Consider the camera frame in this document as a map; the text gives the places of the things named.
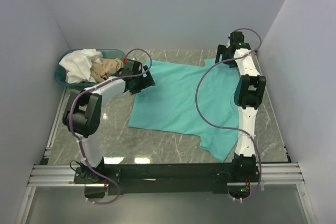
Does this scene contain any teal plastic basket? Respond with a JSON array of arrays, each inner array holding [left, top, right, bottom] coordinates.
[[54, 49, 125, 88]]

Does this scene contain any white t shirt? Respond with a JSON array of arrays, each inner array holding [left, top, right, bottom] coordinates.
[[59, 49, 103, 84]]

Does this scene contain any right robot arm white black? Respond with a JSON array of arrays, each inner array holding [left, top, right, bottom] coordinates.
[[215, 28, 266, 182]]

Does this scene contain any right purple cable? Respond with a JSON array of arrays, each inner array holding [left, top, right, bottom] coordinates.
[[195, 27, 265, 202]]

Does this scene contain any aluminium frame rail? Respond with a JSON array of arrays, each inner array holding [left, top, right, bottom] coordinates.
[[27, 163, 305, 187]]

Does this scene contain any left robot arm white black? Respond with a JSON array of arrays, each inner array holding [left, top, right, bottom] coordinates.
[[62, 59, 155, 183]]

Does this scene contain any teal t shirt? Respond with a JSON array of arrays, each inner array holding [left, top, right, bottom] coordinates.
[[128, 59, 239, 162]]

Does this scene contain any beige t shirt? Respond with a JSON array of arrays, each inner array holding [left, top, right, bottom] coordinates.
[[91, 58, 123, 83]]

